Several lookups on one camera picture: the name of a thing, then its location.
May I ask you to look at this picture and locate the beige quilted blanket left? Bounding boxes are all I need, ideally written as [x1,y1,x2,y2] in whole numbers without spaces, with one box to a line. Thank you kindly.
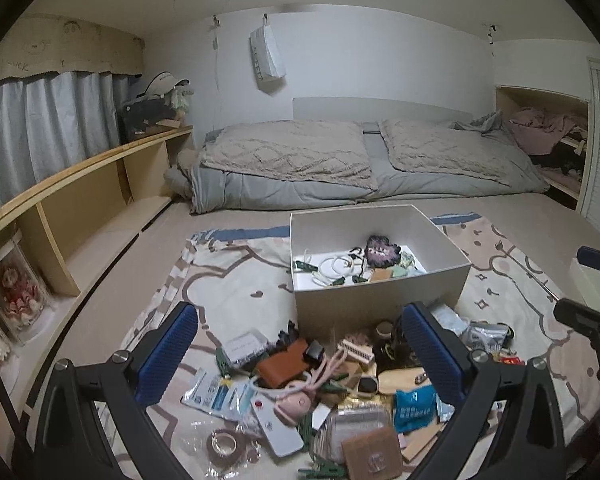
[201,120,378,191]

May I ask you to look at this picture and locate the grey curtain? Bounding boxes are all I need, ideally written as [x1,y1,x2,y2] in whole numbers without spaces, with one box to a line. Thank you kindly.
[0,72,133,207]

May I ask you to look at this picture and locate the beige quilted blanket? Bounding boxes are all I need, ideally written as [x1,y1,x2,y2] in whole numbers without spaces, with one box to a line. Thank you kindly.
[201,120,378,191]
[379,119,517,186]

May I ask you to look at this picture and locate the pink clothes pile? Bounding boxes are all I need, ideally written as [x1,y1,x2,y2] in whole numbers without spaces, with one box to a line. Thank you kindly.
[509,107,588,156]

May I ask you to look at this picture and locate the blue snack packet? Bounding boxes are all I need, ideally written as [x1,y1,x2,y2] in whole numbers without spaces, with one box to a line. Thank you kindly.
[393,385,437,434]

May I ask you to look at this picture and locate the wooden side shelf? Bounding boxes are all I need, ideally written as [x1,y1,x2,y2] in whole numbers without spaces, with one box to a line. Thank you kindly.
[0,127,193,297]

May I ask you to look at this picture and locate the white hanging pouch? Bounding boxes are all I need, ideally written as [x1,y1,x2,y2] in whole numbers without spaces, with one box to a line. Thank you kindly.
[249,14,286,82]

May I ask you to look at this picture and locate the beige quilted blanket right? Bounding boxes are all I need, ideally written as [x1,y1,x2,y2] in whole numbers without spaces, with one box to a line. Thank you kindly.
[379,119,517,186]

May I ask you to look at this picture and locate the cartoon patterned blanket mat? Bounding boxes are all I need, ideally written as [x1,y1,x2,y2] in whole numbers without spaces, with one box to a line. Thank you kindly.
[122,212,600,479]

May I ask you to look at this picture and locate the white cap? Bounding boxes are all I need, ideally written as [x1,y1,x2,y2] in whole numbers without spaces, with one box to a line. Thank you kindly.
[140,72,189,96]

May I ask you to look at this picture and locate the wooden block stick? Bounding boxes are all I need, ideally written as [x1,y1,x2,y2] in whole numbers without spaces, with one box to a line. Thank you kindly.
[402,422,444,462]

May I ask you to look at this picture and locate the grey folded duvet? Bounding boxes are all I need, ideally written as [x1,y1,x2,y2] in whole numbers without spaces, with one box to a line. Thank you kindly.
[163,113,548,214]

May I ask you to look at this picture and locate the dark storage bag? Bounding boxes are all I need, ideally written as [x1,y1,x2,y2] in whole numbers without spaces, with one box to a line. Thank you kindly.
[118,96,181,144]

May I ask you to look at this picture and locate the wooden board with clear hook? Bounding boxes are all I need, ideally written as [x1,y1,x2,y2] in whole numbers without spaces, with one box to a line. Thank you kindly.
[342,427,403,480]

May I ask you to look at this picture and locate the small black box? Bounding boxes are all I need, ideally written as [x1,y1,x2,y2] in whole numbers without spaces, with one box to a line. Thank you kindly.
[302,340,325,367]

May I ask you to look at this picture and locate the brown tape roll in wrap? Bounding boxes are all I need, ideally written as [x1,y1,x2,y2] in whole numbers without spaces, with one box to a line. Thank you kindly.
[206,429,247,469]

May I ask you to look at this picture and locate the green clothes peg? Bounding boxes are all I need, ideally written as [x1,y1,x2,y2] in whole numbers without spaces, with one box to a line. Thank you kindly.
[298,462,348,480]

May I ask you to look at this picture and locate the clear plastic case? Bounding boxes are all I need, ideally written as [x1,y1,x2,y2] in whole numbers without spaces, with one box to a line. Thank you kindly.
[310,403,391,464]

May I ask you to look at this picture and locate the white cardboard shoe box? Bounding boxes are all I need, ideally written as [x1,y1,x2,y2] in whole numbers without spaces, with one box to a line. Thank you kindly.
[290,205,470,338]

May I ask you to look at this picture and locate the blue white medicine sachet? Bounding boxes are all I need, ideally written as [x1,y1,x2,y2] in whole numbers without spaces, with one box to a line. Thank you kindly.
[181,368,254,422]

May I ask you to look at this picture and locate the large white ring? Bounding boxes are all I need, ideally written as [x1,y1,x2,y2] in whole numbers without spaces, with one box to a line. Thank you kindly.
[315,253,357,288]

